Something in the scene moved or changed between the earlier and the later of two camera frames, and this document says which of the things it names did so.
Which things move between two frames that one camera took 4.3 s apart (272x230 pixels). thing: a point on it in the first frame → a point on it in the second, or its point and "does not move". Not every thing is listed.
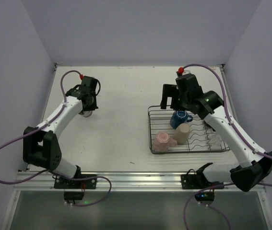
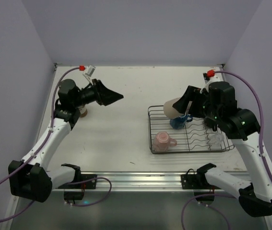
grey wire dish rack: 172,131 does not move
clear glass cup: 216,139 does not move
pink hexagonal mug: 162,142 does not move
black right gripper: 170,89 → 195,102
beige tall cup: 181,133 → 170,111
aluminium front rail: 119,181 does not move
